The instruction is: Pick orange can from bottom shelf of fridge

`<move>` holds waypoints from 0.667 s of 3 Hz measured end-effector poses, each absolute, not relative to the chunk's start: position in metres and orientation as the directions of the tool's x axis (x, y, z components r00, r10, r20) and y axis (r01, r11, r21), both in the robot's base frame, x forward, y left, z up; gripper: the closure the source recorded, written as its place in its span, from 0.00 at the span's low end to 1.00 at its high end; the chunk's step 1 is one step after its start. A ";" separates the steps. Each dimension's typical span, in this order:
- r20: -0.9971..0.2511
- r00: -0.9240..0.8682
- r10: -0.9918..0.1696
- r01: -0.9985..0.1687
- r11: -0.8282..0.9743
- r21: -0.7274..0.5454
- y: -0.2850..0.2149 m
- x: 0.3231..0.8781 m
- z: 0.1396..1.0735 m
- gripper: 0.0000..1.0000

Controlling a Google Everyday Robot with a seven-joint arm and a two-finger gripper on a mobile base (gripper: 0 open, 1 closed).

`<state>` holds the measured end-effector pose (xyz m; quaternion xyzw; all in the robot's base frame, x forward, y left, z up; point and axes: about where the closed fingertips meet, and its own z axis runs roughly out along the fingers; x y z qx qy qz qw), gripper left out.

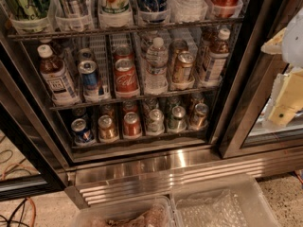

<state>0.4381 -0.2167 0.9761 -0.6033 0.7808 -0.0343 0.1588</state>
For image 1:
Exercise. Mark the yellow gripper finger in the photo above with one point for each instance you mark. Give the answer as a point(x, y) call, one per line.
point(286, 98)
point(273, 46)

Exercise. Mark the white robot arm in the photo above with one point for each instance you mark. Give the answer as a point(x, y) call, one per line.
point(292, 52)

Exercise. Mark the gold can bottom shelf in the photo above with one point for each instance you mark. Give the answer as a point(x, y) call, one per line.
point(199, 115)

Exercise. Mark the gold can shelf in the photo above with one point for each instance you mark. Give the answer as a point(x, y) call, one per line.
point(199, 115)
point(183, 67)

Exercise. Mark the gold can middle shelf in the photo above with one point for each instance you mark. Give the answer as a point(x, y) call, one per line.
point(183, 67)

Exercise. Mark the pepsi bottle top shelf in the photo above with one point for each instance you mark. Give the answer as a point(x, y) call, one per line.
point(153, 11)

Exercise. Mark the silver can bottom shelf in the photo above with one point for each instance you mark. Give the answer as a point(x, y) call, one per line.
point(155, 122)

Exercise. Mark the red coca-cola can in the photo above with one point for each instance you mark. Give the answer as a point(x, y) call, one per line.
point(126, 81)

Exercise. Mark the red can bottom shelf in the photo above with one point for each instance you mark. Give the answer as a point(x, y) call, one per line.
point(131, 124)

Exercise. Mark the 7up bottle top shelf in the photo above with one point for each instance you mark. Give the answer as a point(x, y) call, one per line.
point(114, 13)

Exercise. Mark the orange can front bottom shelf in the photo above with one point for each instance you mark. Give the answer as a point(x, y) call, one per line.
point(107, 131)

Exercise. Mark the blue can middle shelf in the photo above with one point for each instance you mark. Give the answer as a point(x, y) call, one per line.
point(91, 80)

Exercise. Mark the blue pepsi can bottom shelf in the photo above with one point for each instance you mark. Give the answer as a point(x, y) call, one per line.
point(82, 133)

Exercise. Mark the green bottle top shelf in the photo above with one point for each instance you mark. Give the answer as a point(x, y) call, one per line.
point(29, 11)

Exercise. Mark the tea bottle right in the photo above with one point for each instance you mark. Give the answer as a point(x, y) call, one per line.
point(215, 57)

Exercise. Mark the tea bottle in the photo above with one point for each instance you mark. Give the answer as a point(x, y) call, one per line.
point(215, 57)
point(57, 77)

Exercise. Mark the clear bin with bubble wrap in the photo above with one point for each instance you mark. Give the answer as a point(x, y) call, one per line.
point(233, 201)

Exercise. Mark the clear water bottle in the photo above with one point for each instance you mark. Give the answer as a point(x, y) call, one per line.
point(156, 67)

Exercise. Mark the clear bin left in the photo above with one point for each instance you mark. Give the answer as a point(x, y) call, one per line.
point(139, 212)

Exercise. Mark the tea bottle left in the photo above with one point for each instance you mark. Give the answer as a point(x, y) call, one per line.
point(57, 77)

